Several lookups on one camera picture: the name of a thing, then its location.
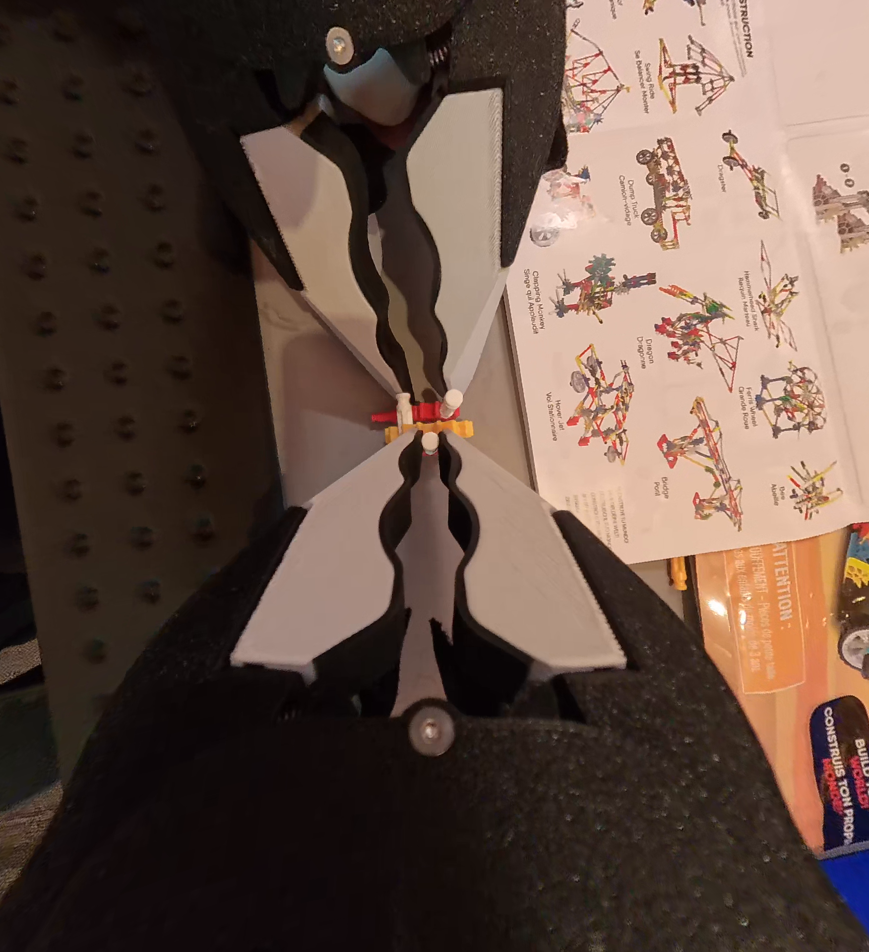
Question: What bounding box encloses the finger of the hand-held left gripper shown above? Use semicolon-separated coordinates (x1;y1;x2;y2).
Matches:
241;125;413;403
403;88;511;399

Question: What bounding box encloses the red yellow K'nex assembly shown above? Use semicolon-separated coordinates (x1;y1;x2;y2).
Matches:
384;418;475;446

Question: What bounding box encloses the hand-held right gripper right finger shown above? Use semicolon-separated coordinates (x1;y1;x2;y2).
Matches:
438;431;627;681

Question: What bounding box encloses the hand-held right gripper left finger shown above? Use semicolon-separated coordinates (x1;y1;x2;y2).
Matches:
230;431;421;679

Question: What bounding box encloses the orange and red toy bag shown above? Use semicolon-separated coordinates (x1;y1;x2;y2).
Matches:
691;521;869;860

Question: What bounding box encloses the white printed instruction sheet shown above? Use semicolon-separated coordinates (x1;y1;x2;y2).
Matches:
505;0;869;565

